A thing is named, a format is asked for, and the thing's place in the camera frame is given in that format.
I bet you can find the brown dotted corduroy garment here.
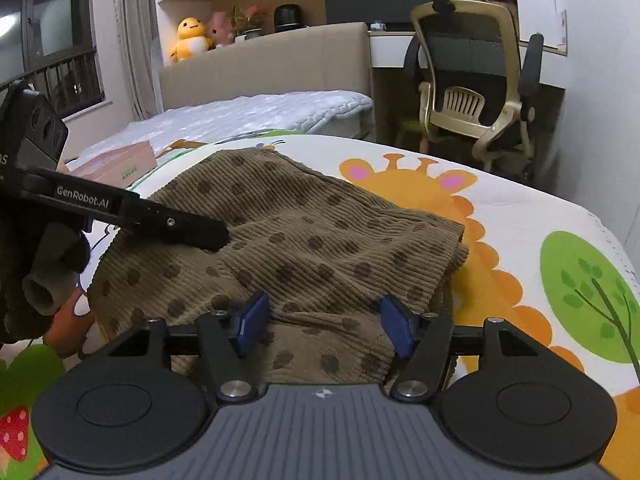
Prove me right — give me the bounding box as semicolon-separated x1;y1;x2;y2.
88;148;468;382

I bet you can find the yellow duck plush toy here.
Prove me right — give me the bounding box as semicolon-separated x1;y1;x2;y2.
169;18;214;62

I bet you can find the cartoon animal print bedsheet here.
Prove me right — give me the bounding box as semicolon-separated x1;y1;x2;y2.
1;136;639;479

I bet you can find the white paper on wall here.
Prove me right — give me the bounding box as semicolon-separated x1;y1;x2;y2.
516;0;567;55

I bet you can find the dark window with railing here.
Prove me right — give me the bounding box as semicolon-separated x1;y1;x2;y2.
1;0;104;117

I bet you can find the beige mesh office chair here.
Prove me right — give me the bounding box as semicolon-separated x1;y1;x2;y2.
404;0;544;181

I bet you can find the beige curtain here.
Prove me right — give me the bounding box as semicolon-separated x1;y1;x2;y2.
114;0;162;120

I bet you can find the beige bed headboard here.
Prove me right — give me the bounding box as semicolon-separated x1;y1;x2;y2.
160;23;372;110

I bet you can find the pink cardboard box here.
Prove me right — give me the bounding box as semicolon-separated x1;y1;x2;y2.
70;141;156;188

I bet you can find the black round speaker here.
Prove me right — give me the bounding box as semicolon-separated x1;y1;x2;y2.
273;3;306;32

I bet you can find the pink plush toy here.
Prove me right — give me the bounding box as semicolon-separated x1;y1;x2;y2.
207;11;235;48

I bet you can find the potted red flower plant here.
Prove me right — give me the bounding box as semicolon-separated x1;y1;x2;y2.
231;4;266;41

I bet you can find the white desk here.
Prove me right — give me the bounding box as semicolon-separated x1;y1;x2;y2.
369;32;570;89

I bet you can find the white quilted mattress pad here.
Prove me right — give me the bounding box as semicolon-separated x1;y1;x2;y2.
67;90;373;169

